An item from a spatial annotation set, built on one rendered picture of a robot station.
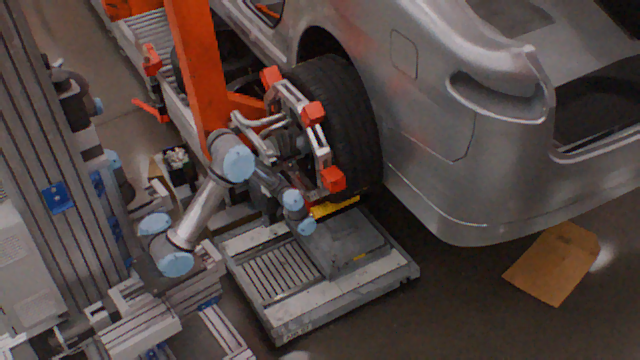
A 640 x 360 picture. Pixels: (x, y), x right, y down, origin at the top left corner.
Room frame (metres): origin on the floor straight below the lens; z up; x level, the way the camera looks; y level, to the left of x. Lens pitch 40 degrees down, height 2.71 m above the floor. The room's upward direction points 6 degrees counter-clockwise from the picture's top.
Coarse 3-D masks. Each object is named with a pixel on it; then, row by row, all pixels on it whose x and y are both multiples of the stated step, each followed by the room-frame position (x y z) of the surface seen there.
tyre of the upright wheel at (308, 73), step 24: (288, 72) 2.60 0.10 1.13; (312, 72) 2.51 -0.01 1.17; (336, 72) 2.50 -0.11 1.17; (312, 96) 2.39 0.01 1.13; (336, 96) 2.37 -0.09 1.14; (360, 96) 2.38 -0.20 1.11; (336, 120) 2.28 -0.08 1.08; (360, 120) 2.30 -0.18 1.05; (336, 144) 2.23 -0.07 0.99; (360, 144) 2.25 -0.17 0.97; (360, 168) 2.22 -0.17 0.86; (336, 192) 2.26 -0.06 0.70; (360, 192) 2.27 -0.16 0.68
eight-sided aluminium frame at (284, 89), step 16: (272, 96) 2.58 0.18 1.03; (288, 96) 2.43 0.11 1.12; (272, 112) 2.66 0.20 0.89; (304, 128) 2.30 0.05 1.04; (320, 128) 2.29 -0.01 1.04; (320, 144) 2.27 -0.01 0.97; (320, 160) 2.21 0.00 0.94; (288, 176) 2.53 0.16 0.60; (304, 176) 2.49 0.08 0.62; (304, 192) 2.38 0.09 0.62; (320, 192) 2.21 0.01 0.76
